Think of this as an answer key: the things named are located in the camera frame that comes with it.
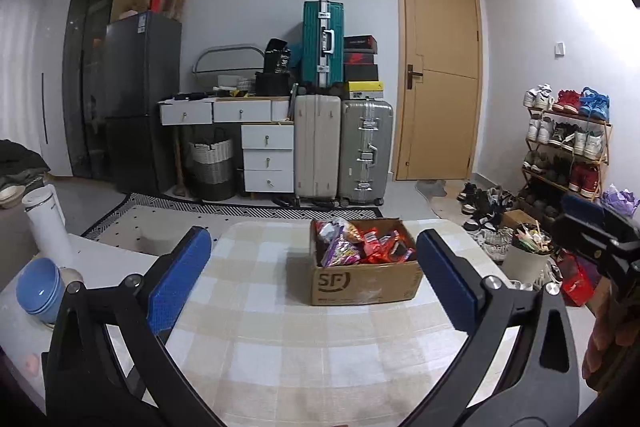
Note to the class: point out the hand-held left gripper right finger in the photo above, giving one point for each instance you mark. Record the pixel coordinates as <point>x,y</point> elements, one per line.
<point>445,278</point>

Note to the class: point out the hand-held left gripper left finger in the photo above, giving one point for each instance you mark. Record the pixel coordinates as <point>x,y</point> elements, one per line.
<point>182,278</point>

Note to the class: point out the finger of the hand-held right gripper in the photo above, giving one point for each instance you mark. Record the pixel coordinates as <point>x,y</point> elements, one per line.
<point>582,239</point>
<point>582,205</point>

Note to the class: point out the orange packet with dark cookie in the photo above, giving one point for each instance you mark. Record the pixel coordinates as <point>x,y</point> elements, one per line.
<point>402,249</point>

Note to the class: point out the red packet with blue label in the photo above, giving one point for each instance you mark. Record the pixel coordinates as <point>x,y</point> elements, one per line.
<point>375,244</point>

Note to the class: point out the brown cardboard box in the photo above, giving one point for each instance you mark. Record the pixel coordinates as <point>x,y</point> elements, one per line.
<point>365,284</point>

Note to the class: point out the silver snack packet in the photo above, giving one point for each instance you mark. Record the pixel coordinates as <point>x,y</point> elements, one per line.
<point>329,231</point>

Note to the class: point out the person's right hand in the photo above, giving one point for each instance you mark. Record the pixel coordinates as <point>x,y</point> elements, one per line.
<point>607,337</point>

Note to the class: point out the purple bag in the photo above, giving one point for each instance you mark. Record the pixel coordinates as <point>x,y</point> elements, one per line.
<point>622,202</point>

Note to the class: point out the red shopping bag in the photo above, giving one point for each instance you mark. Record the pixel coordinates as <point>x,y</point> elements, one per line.
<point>577,282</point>

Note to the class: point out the rows of assorted shoes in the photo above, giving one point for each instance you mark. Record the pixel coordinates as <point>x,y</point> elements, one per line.
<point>560,167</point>

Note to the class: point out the white bucket with sticks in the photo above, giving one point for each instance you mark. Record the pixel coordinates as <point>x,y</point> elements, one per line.
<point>525,257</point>

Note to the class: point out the small brown carton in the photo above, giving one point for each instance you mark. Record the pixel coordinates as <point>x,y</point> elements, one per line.
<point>517,219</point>

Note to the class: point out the wooden shoe rack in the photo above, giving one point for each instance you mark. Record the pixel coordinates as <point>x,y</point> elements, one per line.
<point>606,142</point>

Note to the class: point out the black white patterned rug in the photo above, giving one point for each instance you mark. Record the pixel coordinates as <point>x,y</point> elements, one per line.
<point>200,212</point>

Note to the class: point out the pile of shoes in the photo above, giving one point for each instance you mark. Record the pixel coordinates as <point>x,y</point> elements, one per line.
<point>485,217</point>

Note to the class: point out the irregular door mat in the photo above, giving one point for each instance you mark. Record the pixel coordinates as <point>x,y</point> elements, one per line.
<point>440,199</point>

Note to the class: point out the blue sneakers pair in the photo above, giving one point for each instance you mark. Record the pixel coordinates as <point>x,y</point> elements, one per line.
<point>595,104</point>

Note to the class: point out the red sneakers pair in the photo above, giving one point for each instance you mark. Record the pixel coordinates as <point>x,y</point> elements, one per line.
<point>567,102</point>

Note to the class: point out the beige bowl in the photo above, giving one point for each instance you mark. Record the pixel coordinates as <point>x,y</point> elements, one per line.
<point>72,276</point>

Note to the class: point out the grey and white laundry basket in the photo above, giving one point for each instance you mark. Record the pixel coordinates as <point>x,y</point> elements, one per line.
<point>211,167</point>

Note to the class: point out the white sneakers pair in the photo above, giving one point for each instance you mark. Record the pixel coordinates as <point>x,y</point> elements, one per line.
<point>539,98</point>

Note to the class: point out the beige checked tablecloth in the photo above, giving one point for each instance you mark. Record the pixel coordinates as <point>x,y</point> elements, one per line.
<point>300,347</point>

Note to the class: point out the white kettle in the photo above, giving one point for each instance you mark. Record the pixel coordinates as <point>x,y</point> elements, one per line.
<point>47,227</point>

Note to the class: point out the blue bowl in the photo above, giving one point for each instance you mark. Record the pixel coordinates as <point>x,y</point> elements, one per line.
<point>37,289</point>

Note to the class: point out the white drawer desk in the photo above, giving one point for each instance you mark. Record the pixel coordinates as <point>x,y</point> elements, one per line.
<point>267,157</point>

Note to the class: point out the silver suitcase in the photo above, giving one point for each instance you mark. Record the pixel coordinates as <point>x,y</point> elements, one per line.
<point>367,147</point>

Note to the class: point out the grey refrigerator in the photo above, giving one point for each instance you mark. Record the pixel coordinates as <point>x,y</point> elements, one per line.
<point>142,107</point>

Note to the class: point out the beige suitcase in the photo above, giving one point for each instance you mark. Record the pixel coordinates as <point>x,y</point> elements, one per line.
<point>317,147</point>

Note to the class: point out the wooden door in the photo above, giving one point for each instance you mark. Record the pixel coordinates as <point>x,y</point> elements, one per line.
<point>440,82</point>

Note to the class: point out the black cloth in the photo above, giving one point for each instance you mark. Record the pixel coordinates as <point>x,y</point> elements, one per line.
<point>20,159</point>

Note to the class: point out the yellow and black shoebox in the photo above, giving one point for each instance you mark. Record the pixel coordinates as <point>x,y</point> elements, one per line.
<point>366,90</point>

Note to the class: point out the black storage box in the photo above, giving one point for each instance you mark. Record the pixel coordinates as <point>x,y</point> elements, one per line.
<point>274,84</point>

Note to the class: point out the plain black shoebox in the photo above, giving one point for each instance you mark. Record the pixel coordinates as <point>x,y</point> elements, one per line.
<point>361,73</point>

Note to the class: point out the oval grey framed mirror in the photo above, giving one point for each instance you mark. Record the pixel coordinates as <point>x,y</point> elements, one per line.
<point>225,54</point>

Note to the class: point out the white cabinet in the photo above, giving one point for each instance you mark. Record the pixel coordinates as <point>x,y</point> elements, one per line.
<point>55,82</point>

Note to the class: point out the black paper bag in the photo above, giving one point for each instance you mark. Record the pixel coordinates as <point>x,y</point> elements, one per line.
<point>277,57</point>

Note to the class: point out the black shoebox with red edge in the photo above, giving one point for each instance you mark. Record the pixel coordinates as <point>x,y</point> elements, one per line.
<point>360,43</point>

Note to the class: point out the teal suitcase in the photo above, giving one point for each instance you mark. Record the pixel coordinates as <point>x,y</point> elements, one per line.
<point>322,42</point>

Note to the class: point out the white wall switch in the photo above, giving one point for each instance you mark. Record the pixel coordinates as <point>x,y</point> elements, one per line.
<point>560,49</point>

